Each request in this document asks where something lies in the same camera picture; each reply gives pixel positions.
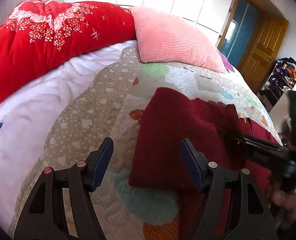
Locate dark red knit garment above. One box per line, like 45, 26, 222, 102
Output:
128, 88, 274, 239

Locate cluttered clothes shelf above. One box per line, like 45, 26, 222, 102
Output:
258, 57, 296, 134

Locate person's right hand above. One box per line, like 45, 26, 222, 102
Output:
271, 186, 296, 229

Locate white fleece blanket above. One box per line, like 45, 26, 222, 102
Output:
0, 40, 137, 231

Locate wooden door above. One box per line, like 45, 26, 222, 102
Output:
238, 15, 289, 93

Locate patchwork heart bedspread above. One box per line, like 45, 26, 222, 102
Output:
8, 47, 279, 239

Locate pink textured pillow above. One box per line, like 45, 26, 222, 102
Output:
129, 7, 226, 73

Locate red floral quilt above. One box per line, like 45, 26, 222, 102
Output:
0, 0, 135, 103

